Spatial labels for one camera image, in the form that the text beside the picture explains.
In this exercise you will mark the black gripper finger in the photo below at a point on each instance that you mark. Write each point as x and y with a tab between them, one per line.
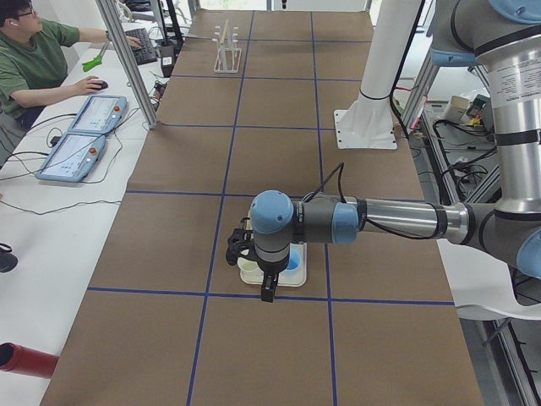
267	296

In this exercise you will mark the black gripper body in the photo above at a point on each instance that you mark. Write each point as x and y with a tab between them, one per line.
269	275

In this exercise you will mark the white ikea cup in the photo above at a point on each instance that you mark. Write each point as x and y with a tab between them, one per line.
247	266

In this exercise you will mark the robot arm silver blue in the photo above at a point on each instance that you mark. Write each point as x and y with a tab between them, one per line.
504	36

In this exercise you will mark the blue cup near tray front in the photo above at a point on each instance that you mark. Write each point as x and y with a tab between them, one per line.
295	261

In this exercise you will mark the cream serving tray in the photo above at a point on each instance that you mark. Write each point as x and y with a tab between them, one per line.
286	279

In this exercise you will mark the white chair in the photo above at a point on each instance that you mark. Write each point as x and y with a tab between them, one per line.
481	285

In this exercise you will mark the lower teach pendant tablet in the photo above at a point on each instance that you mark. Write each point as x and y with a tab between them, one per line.
72	158

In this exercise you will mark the teach pendant tablet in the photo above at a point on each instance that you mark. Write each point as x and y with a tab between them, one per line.
72	158
100	114

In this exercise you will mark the upper teach pendant tablet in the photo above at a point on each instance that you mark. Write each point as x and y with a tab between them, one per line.
100	114

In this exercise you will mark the black box with label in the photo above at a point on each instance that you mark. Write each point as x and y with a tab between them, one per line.
167	56

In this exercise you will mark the black computer mouse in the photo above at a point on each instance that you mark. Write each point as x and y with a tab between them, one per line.
98	86

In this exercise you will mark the black keyboard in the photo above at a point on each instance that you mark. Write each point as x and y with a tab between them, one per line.
145	53

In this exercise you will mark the black shoe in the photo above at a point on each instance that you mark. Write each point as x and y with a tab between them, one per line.
8	261

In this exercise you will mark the red cylinder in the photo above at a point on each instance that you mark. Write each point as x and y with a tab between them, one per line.
25	361

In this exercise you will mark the person in green shirt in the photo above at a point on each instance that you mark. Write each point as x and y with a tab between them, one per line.
33	66

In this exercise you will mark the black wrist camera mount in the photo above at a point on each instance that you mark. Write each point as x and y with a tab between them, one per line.
240	244

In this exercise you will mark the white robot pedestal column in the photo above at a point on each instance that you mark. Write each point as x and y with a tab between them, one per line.
368	122

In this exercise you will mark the white wire cup rack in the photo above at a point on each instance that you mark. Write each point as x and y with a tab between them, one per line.
228	52

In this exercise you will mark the green handled tool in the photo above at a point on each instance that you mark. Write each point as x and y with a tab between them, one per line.
97	60

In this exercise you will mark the aluminium frame post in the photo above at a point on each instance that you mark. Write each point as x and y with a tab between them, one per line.
111	19

